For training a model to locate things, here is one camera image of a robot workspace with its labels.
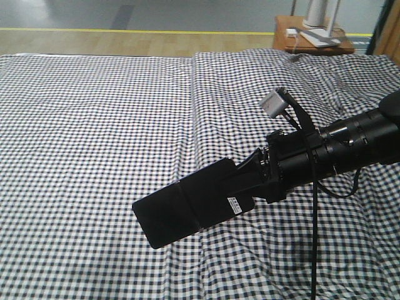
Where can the wooden bedside table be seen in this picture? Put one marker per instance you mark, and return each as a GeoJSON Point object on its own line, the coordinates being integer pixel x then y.
{"type": "Point", "coordinates": [299, 44]}

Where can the black white checkered bed sheet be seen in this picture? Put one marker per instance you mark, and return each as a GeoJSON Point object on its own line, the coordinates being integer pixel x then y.
{"type": "Point", "coordinates": [82, 138]}

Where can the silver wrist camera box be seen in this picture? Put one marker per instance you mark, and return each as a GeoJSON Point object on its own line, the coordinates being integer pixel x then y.
{"type": "Point", "coordinates": [274, 103]}

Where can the white cylindrical speaker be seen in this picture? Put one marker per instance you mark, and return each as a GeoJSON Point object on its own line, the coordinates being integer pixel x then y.
{"type": "Point", "coordinates": [315, 15]}

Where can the black smartphone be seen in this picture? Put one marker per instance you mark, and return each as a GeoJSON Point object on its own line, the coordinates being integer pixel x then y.
{"type": "Point", "coordinates": [198, 201]}

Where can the black white checkered duvet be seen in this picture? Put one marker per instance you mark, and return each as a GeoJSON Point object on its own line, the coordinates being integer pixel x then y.
{"type": "Point", "coordinates": [265, 253]}

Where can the small white charger box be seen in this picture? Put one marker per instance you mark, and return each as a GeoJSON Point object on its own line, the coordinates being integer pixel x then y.
{"type": "Point", "coordinates": [291, 32]}

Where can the metal stand pole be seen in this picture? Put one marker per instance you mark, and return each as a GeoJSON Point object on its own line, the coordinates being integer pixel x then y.
{"type": "Point", "coordinates": [293, 7]}

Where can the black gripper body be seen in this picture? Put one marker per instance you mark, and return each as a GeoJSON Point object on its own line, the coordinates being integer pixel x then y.
{"type": "Point", "coordinates": [291, 162]}

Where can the wooden headboard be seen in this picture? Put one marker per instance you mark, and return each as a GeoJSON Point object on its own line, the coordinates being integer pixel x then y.
{"type": "Point", "coordinates": [387, 41]}

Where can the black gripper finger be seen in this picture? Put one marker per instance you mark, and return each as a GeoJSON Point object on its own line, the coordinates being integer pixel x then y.
{"type": "Point", "coordinates": [254, 165]}
{"type": "Point", "coordinates": [237, 188]}

